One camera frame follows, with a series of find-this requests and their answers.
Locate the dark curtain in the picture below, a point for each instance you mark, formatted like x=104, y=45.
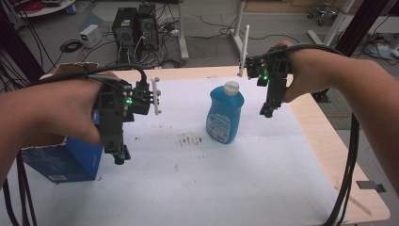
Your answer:
x=17, y=53
x=360, y=25

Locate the grey tape piece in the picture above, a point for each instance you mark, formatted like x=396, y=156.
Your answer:
x=370, y=185

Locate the person's left hand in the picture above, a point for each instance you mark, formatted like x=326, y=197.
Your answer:
x=72, y=106

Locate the small white box device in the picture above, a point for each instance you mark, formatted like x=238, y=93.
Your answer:
x=90, y=36

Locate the person's right hand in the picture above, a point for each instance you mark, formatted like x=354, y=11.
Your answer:
x=302, y=72

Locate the white desk leg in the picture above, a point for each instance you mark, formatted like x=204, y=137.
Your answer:
x=237, y=28
x=183, y=34

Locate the office chair wheel base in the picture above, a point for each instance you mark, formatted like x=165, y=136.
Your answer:
x=323, y=14

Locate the white power strip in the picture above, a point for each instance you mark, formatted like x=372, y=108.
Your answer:
x=171, y=32

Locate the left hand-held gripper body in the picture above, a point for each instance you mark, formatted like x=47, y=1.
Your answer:
x=113, y=103

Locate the white table mat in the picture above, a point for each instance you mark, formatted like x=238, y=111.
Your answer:
x=200, y=175

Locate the blue bottle with white cap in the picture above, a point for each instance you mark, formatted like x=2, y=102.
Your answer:
x=224, y=113

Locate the blue cardboard box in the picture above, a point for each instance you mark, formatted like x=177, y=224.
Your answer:
x=72, y=160

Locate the black computer tower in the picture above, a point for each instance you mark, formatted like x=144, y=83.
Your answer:
x=124, y=28
x=146, y=26

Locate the white metal stand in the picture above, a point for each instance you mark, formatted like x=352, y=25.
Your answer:
x=332, y=28

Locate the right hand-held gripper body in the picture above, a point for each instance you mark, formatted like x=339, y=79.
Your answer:
x=276, y=69

